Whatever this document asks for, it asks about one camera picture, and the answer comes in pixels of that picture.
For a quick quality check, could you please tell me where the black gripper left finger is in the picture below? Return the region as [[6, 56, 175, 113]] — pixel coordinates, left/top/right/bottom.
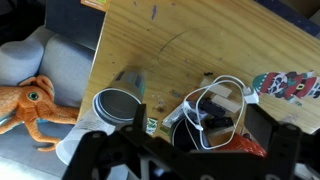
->
[[61, 103, 168, 180]]

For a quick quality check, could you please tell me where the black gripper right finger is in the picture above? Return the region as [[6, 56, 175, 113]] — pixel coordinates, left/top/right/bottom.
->
[[245, 103, 303, 180]]

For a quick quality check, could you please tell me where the silver metal cup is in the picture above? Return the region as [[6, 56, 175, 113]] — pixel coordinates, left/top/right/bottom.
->
[[92, 66, 148, 127]]

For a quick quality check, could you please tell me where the white charger cable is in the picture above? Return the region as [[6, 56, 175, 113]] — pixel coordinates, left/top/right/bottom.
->
[[181, 74, 260, 151]]

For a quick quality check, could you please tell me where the clear plastic cup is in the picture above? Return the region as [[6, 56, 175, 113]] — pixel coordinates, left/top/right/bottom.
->
[[55, 108, 116, 166]]

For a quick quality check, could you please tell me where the red snack bag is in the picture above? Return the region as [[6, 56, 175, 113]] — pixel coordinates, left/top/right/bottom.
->
[[216, 133, 268, 158]]

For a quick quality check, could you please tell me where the small green white card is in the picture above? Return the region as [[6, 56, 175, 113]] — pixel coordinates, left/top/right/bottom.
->
[[146, 116, 159, 136]]

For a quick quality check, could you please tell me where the red green santa sticker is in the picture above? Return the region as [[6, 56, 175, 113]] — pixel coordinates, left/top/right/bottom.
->
[[252, 69, 320, 101]]

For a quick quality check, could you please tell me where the small black device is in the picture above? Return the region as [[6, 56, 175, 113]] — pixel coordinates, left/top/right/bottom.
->
[[204, 116, 234, 129], [199, 98, 227, 118]]

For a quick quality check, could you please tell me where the small wooden block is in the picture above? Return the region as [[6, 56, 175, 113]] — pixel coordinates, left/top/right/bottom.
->
[[199, 77, 233, 99], [210, 94, 242, 114]]

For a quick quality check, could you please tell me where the black oval case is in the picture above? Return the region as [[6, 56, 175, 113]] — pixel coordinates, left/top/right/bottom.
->
[[169, 117, 213, 153]]

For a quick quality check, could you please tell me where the orange octopus plush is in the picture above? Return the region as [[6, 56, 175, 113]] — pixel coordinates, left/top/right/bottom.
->
[[0, 74, 81, 153]]

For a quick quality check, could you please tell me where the grey fabric sofa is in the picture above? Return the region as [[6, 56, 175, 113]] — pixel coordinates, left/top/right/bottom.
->
[[0, 24, 96, 180]]

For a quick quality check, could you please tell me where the light wooden table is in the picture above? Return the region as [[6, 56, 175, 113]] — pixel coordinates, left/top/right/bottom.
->
[[77, 0, 320, 158]]

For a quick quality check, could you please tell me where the orange green cardboard box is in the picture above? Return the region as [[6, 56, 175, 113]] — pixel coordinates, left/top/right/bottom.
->
[[80, 0, 111, 13]]

